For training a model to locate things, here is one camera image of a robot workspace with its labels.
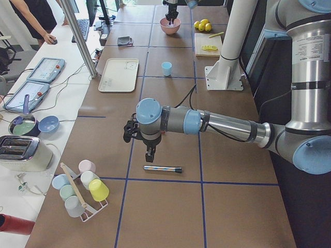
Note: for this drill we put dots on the teach pendant far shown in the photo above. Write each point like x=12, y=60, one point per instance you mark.
x=47, y=70

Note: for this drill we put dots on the teach pendant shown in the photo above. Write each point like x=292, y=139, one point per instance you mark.
x=47, y=70
x=36, y=90

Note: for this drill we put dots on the grey folded cloth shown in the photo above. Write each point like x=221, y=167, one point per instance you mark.
x=125, y=41

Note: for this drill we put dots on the green cup on rack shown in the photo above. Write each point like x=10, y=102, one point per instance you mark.
x=66, y=191

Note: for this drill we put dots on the cream bear print tray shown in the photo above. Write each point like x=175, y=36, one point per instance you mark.
x=119, y=75

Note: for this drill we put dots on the person at desk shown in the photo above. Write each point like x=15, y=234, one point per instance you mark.
x=38, y=18

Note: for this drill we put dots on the blue bowl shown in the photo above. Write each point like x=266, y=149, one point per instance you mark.
x=48, y=124

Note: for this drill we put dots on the white cup on rack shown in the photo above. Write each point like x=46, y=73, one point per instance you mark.
x=87, y=177

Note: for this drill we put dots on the yellow cup on rack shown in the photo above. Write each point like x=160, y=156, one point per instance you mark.
x=98, y=190

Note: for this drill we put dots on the grey cup on rack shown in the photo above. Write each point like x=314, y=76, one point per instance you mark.
x=74, y=207

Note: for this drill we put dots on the silver toaster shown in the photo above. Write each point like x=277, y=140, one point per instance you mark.
x=24, y=153

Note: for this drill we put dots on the teach pendant near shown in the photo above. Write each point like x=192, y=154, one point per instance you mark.
x=36, y=90

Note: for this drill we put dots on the lemon slices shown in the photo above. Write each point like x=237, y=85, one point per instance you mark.
x=209, y=48

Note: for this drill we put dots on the pink bowl of ice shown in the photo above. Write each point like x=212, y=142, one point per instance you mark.
x=169, y=29

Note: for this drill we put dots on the red bottle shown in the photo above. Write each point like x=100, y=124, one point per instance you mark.
x=15, y=225

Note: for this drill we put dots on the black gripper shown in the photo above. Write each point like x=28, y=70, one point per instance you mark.
x=171, y=8
x=151, y=142

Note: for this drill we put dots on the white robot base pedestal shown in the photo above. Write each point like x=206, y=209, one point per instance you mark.
x=225, y=73

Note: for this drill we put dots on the pink cup on rack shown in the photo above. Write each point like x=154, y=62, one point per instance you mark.
x=87, y=165

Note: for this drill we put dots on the blue cup on rack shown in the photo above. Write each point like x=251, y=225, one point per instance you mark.
x=59, y=181

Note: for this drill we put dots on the yellow-green plastic knife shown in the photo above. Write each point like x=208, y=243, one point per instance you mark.
x=215, y=35

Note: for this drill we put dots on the light blue plastic cup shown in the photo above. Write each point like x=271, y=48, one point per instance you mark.
x=166, y=68

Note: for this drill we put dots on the steel muddler black tip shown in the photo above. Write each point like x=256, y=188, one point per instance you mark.
x=164, y=169

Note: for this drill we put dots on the black keyboard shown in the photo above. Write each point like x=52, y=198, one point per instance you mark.
x=83, y=25

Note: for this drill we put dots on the aluminium frame post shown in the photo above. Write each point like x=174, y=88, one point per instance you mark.
x=70, y=15

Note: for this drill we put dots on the white wire cup rack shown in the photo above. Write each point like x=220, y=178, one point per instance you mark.
x=90, y=211

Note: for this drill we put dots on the blue saucepan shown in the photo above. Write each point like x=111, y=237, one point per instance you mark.
x=25, y=124

